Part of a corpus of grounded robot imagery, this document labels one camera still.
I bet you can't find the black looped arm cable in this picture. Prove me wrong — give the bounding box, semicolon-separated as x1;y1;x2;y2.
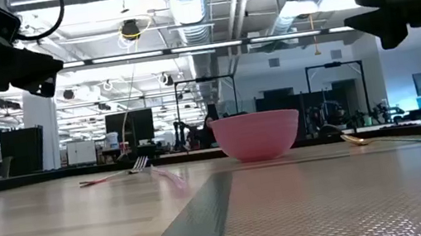
11;0;70;44

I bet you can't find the white cabinet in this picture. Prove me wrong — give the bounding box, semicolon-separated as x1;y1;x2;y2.
65;138;99;167

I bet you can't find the pink bowl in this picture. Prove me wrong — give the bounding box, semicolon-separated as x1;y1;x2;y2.
209;106;306;168

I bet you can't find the white bucket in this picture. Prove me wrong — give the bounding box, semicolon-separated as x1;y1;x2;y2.
103;130;122;151

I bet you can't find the gold spoon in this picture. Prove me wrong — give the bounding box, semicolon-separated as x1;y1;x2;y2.
340;123;421;157

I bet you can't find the silver ventilation duct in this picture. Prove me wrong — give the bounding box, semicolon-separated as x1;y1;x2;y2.
164;0;227;111

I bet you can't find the person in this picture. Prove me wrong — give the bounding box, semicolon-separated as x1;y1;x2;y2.
193;113;221;151

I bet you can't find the beige mesh mat grey border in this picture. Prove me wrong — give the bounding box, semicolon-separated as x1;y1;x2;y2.
109;139;421;236

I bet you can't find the white pillar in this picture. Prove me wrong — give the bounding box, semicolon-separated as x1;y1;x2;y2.
18;86;67;174

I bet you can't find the black table edge rail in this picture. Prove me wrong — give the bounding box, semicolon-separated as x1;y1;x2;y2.
0;113;421;205

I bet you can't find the silver fork pink handle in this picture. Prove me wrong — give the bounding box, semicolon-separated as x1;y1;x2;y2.
76;155;152;189

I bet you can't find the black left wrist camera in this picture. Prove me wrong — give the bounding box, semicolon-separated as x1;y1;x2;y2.
0;0;25;44

